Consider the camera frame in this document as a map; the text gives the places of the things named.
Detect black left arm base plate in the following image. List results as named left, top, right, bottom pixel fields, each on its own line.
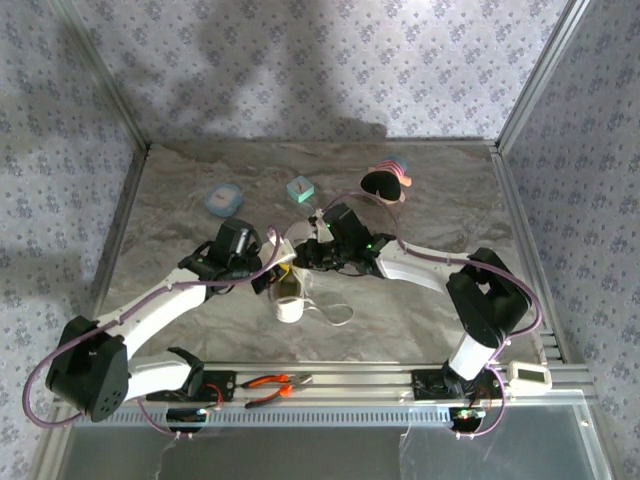
left=146, top=369, right=238, bottom=404

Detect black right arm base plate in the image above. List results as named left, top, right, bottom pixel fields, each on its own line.
left=411, top=368, right=507, bottom=402

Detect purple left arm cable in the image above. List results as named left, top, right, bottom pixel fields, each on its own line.
left=24, top=224, right=287, bottom=442

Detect white shoelace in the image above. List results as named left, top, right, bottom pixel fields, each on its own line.
left=298, top=269, right=355, bottom=329

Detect aluminium enclosure frame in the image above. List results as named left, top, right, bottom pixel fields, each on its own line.
left=29, top=0, right=617, bottom=480

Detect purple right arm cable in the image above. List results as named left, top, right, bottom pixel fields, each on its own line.
left=318, top=191, right=545, bottom=442

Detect round blue lidded container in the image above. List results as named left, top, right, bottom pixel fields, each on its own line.
left=203, top=183, right=243, bottom=218

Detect grey slotted cable duct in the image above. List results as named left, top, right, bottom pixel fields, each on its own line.
left=73, top=403, right=454, bottom=427

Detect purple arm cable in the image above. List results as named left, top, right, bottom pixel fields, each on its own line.
left=24, top=224, right=287, bottom=442
left=318, top=191, right=545, bottom=442

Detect orange handled pliers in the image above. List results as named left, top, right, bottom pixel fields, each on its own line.
left=240, top=371, right=316, bottom=411

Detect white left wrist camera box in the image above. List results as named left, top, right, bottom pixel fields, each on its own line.
left=259, top=231, right=297, bottom=267

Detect white device with display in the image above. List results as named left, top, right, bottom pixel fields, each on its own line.
left=506, top=360, right=554, bottom=393

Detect small black circuit board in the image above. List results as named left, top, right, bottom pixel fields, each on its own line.
left=165, top=406, right=211, bottom=434
left=449, top=406, right=488, bottom=433

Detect teal cube box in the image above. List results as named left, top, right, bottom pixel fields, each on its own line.
left=285, top=175, right=316, bottom=204

